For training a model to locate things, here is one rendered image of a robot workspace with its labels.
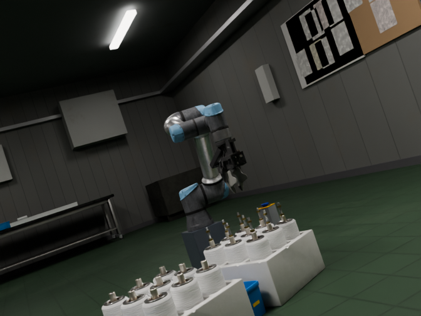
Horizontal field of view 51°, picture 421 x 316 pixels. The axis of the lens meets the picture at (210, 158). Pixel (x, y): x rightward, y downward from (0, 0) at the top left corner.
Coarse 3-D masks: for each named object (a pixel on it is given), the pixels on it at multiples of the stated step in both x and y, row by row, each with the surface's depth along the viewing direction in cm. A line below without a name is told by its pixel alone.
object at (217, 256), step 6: (222, 246) 192; (204, 252) 192; (210, 252) 190; (216, 252) 190; (222, 252) 191; (210, 258) 190; (216, 258) 189; (222, 258) 190; (210, 264) 190; (216, 264) 189
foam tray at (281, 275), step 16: (288, 240) 191; (304, 240) 191; (272, 256) 172; (288, 256) 179; (304, 256) 187; (320, 256) 196; (224, 272) 182; (240, 272) 177; (256, 272) 172; (272, 272) 169; (288, 272) 176; (304, 272) 184; (272, 288) 169; (288, 288) 173; (272, 304) 170
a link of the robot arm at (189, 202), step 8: (192, 184) 244; (200, 184) 241; (184, 192) 236; (192, 192) 236; (200, 192) 237; (184, 200) 237; (192, 200) 236; (200, 200) 237; (184, 208) 238; (192, 208) 235; (200, 208) 236
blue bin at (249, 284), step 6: (246, 282) 172; (252, 282) 170; (258, 282) 168; (246, 288) 162; (252, 288) 164; (258, 288) 167; (252, 294) 164; (258, 294) 166; (252, 300) 163; (258, 300) 165; (252, 306) 162; (258, 306) 165; (258, 312) 164; (264, 312) 166
